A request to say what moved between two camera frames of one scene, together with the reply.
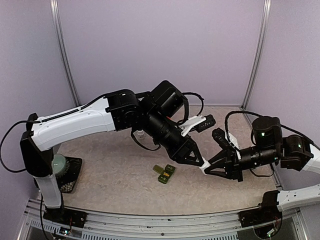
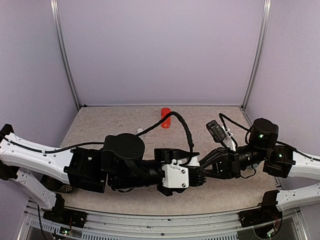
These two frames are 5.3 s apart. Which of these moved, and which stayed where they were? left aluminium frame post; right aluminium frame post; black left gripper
Moved: black left gripper
Stayed: left aluminium frame post; right aluminium frame post
